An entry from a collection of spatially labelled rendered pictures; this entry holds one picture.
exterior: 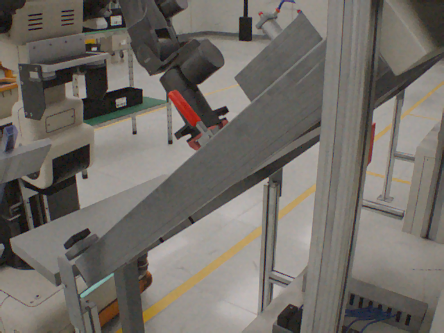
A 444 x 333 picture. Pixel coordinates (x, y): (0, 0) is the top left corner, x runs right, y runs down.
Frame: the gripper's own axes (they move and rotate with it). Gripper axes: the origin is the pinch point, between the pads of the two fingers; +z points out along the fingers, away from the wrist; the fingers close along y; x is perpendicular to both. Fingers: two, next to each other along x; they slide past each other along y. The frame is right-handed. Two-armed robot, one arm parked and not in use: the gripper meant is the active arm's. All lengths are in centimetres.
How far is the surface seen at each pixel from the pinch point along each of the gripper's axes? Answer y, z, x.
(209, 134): -18.0, -3.3, -15.7
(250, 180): 38.2, 6.4, 28.7
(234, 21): 865, -317, 500
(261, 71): -17.0, -5.8, -27.1
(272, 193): 49, 14, 33
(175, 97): -17.6, -10.3, -13.5
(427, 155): 123, 38, 10
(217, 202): 21.6, 6.8, 28.7
